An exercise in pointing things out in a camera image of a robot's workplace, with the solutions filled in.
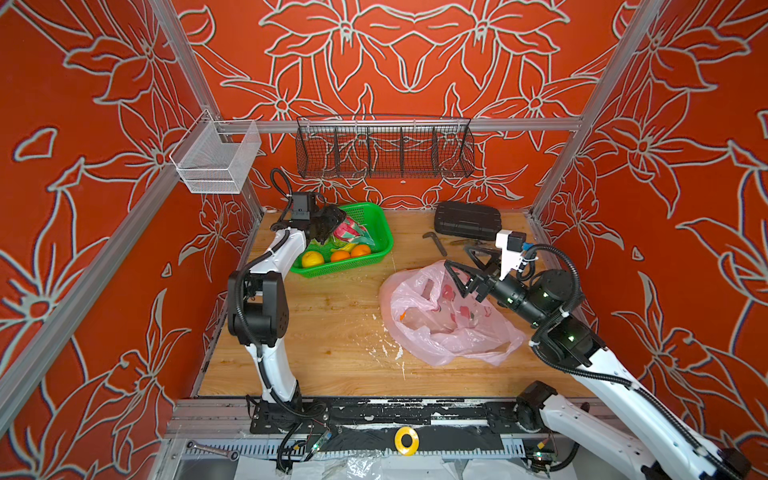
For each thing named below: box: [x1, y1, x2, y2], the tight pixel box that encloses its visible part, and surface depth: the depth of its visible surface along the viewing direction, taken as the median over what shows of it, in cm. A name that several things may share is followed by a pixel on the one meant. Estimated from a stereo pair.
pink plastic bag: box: [379, 260, 527, 365], surface depth 78 cm
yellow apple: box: [302, 251, 324, 268], surface depth 100 cm
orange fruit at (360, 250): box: [350, 244, 371, 258], surface depth 102 cm
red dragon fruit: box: [333, 216, 375, 246], surface depth 93 cm
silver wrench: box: [186, 440, 240, 462], surface depth 71 cm
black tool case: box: [434, 202, 502, 241], surface depth 112 cm
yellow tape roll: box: [394, 426, 419, 456], surface depth 70 cm
